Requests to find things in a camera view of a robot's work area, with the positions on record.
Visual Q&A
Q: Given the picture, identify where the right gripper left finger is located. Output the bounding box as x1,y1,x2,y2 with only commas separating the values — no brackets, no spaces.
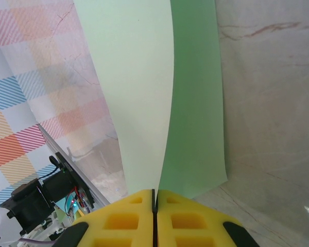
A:
54,189,155,247

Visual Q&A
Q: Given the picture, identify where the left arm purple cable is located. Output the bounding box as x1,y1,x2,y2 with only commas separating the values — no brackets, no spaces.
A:
17,237,56,244

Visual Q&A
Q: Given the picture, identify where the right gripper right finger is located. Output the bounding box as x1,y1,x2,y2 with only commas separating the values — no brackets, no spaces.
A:
156,189,260,247

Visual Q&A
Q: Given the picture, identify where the aluminium mounting rail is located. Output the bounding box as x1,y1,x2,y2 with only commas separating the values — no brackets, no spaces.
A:
38,123,113,208

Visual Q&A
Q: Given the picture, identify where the light green cloth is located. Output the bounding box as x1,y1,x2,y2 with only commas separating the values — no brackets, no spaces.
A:
73,0,229,200

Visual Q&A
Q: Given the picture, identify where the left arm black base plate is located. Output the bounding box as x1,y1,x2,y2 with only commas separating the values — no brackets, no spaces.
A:
48,151,95,208

